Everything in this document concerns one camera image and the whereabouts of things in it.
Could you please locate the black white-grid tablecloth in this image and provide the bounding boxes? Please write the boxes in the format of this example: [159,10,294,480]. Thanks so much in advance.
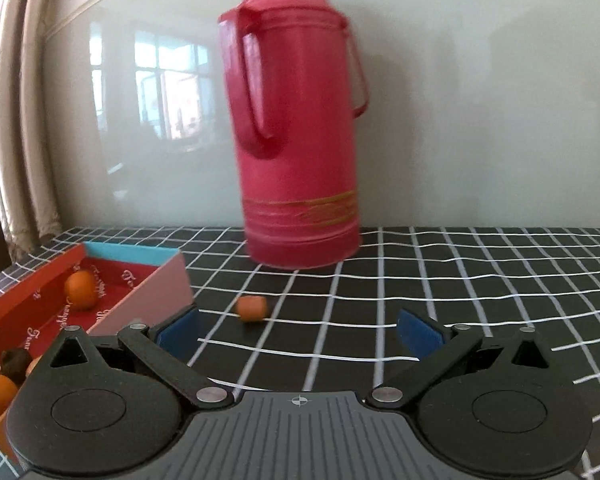
[0,226,600,480]

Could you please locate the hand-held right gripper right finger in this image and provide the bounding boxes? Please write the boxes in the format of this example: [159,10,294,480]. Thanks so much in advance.
[367,308,563,408]

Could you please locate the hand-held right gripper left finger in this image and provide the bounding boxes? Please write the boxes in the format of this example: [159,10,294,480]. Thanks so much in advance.
[37,307,233,408]

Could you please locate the red thermos jug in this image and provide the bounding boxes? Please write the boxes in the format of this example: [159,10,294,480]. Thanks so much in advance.
[216,0,370,268]

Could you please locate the beige curtain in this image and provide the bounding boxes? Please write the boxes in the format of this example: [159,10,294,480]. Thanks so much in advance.
[0,0,63,266]

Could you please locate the colourful cardboard box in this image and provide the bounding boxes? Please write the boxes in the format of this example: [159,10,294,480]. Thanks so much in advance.
[0,241,197,468]

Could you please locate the dark brown water chestnut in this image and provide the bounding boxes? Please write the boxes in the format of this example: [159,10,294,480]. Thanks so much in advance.
[0,347,33,383]

